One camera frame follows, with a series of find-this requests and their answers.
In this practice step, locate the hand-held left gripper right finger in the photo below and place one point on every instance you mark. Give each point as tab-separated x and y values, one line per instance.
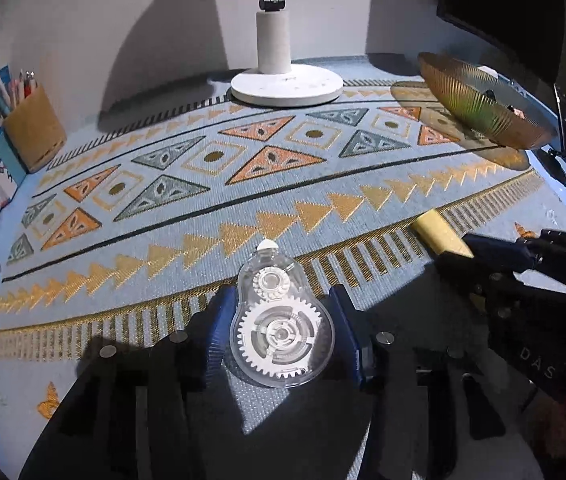
345	325

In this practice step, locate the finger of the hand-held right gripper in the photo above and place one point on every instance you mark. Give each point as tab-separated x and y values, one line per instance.
473	275
498	251

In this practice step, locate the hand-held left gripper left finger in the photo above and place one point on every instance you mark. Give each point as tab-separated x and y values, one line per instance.
218	320

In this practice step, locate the yellow rectangular block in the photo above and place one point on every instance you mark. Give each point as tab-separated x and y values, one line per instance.
435	230

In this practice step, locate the clear correction tape dispenser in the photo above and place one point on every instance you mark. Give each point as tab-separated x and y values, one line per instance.
283	335

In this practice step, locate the pink box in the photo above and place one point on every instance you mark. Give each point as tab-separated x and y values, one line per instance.
517	110

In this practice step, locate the amber ribbed glass bowl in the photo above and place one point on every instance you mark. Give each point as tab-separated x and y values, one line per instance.
468	100

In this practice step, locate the white cube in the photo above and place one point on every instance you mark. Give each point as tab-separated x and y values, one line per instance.
486	71

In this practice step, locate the blue patterned woven mat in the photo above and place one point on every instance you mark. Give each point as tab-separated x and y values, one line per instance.
263	185

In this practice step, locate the white desk lamp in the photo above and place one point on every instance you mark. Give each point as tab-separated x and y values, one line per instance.
283	87

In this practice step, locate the black monitor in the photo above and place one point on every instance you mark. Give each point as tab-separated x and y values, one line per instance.
503	5

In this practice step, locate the brown wooden pen holder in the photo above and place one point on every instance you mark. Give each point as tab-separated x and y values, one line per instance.
35	132

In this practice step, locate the red pencil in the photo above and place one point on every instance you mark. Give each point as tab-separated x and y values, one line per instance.
29	84

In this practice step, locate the pink pencil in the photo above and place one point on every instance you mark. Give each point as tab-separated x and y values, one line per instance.
17	90

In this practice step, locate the pale blue pen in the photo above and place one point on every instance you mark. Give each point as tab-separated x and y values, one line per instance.
1	94

